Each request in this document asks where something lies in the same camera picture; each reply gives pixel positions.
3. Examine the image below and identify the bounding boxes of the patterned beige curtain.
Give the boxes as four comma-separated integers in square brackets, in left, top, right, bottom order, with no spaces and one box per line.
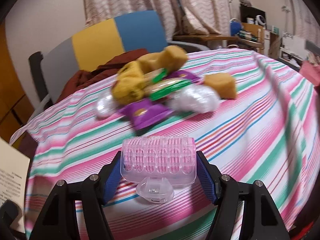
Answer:
[84,0,231,39]

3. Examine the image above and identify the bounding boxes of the dark red cloth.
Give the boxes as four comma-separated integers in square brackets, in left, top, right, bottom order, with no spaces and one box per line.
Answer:
[55,48,149,103]

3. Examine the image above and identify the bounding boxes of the grey yellow blue chair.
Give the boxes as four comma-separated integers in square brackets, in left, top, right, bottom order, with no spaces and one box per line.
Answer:
[31,10,209,118]

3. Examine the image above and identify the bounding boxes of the striped pink green tablecloth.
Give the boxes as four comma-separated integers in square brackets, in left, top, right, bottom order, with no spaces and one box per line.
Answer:
[22,49,319,239]

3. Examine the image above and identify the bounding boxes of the wooden wardrobe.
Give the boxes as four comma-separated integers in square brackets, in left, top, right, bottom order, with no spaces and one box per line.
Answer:
[0,23,34,142]

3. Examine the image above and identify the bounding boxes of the purple candy pouch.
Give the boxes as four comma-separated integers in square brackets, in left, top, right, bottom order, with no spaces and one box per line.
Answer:
[119,98,173,130]
[167,70,201,83]

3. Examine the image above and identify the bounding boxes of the red bedding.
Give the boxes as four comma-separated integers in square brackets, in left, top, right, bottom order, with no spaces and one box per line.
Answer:
[299,61,320,87]

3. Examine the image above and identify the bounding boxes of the white bubble-wrap bundle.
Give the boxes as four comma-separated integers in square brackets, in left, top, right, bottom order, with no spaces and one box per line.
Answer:
[167,84,220,113]
[95,92,119,119]

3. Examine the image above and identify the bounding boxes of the cream printed carton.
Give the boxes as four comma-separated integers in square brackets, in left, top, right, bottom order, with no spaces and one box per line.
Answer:
[0,139,30,233]

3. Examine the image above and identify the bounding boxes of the green-edged snack packet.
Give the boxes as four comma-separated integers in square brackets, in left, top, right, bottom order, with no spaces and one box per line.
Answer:
[144,69,192,101]

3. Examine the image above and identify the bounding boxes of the wooden side shelf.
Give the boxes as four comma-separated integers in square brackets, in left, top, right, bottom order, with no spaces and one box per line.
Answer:
[173,23,265,54]

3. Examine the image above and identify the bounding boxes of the yellow plush toy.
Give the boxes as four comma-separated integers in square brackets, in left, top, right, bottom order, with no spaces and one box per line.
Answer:
[111,61,146,105]

